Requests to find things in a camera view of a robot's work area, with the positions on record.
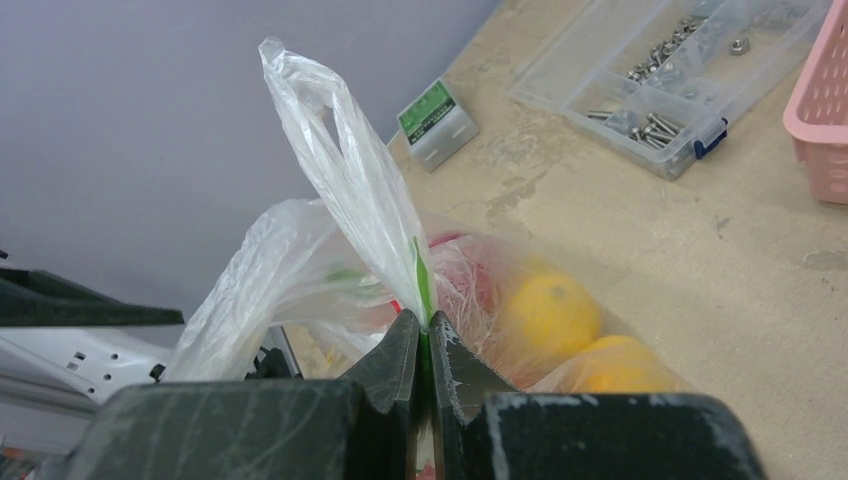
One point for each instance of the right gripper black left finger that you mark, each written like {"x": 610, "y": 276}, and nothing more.
{"x": 357, "y": 426}

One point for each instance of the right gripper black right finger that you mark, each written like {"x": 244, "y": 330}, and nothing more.
{"x": 486, "y": 429}

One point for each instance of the clear plastic bag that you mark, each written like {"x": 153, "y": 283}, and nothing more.
{"x": 346, "y": 263}

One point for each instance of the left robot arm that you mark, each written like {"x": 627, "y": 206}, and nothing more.
{"x": 66, "y": 349}

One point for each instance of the yellow fake lemon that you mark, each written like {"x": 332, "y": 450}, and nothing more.
{"x": 551, "y": 317}

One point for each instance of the orange fake fruit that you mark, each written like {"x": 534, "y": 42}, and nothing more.
{"x": 619, "y": 364}

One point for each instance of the green label small box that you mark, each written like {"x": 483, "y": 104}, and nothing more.
{"x": 436, "y": 126}

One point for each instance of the pink plastic basket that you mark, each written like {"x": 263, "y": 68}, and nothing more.
{"x": 816, "y": 114}

